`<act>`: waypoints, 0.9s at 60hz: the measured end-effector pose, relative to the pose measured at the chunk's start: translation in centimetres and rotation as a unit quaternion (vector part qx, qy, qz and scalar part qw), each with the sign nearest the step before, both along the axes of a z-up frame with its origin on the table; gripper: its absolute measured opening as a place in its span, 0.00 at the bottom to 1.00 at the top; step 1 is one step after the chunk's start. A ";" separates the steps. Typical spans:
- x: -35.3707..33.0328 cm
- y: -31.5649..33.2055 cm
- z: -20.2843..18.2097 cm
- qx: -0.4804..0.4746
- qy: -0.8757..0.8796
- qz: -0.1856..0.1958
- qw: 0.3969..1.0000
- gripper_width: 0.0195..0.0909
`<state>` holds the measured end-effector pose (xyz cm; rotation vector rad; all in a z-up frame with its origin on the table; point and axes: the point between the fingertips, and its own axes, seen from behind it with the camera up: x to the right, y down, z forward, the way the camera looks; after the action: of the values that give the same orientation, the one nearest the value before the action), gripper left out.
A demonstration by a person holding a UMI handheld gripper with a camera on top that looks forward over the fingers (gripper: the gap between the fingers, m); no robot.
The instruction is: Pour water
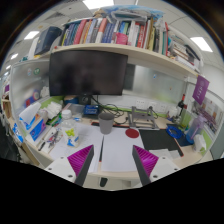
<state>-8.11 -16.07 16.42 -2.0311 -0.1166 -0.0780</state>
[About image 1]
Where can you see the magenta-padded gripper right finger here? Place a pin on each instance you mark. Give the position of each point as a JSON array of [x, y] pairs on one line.
[[163, 166]]

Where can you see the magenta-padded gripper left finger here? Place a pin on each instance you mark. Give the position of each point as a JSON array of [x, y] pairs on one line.
[[60, 168]]

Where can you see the translucent purple water bottle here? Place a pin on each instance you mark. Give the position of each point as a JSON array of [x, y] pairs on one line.
[[194, 128]]

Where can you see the dark blue mat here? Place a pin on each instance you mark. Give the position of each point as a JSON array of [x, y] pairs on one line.
[[184, 141]]

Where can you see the white paper sheet with writing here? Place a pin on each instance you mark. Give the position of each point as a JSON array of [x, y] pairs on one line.
[[88, 136]]

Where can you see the white tissue pack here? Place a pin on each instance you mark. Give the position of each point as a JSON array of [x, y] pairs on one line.
[[199, 143]]

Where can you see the flat round red coaster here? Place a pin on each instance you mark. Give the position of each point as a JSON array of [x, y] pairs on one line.
[[132, 133]]

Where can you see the blue tissue box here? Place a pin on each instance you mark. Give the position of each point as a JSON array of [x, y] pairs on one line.
[[35, 128]]

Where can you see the plain white paper sheet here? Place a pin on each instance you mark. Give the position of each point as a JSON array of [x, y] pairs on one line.
[[116, 150]]

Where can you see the grey metal laptop stand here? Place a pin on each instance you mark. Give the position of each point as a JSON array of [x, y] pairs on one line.
[[143, 120]]

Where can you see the green translucent cup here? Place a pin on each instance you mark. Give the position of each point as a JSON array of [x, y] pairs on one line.
[[186, 120]]

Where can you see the white jug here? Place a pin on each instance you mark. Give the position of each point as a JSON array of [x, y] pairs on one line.
[[173, 112]]

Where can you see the pile of white cloths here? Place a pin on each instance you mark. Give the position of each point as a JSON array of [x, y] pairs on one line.
[[53, 109]]

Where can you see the clear plastic box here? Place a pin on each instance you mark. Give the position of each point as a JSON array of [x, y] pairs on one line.
[[77, 110]]

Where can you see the dark wine bottle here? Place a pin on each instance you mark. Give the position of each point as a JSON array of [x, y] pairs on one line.
[[181, 105]]

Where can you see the grey cup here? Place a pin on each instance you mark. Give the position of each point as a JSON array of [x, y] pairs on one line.
[[106, 123]]

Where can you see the small blue electronics box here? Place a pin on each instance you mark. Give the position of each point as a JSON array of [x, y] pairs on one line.
[[91, 110]]

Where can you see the purple hanging banner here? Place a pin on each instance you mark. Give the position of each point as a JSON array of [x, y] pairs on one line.
[[200, 89]]

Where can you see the black computer monitor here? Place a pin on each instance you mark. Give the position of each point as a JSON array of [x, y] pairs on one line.
[[86, 71]]

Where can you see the wooden shelf with books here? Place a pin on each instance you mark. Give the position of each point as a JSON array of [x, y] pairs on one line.
[[133, 50]]

